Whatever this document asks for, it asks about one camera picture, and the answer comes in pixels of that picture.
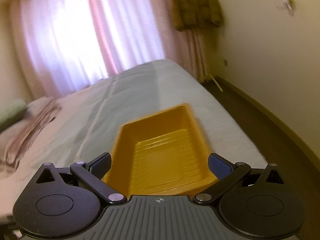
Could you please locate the white wall socket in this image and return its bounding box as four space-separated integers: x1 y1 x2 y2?
277 0 296 17

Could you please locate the brown puffer jacket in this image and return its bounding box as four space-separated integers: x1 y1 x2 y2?
172 0 222 31

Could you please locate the yellow plastic tray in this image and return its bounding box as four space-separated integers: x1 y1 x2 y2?
102 103 218 197

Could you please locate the pink curtain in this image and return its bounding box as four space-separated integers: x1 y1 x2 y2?
9 0 191 98

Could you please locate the grey herringbone bed blanket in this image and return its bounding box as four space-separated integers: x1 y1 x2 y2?
1 60 267 217

